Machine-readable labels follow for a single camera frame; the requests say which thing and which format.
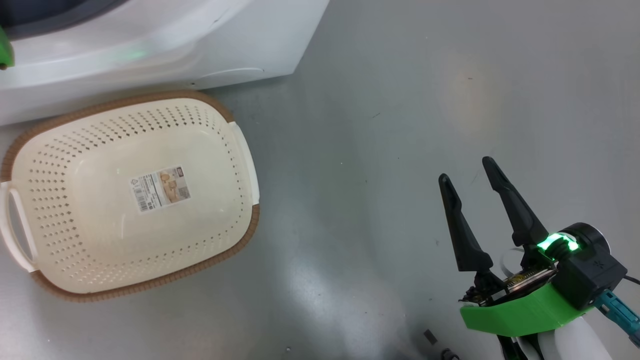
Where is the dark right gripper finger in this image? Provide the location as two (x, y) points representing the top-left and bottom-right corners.
(438, 173), (506, 303)
(481, 156), (551, 271)

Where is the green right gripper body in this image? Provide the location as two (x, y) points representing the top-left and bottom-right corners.
(459, 267), (596, 337)

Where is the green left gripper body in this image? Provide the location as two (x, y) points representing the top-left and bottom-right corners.
(0, 25), (15, 70)

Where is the grey rubber door gasket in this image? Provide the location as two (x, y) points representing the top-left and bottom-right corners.
(0, 0), (128, 42)

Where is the white front-load washing machine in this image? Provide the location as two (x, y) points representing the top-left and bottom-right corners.
(0, 0), (331, 126)

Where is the cream perforated laundry basket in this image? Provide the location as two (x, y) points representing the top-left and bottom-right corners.
(0, 90), (261, 303)

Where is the product label sticker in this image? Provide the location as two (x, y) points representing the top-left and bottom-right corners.
(129, 166), (192, 213)

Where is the teal cable connector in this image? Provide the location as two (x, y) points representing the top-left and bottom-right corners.
(594, 290), (640, 348)

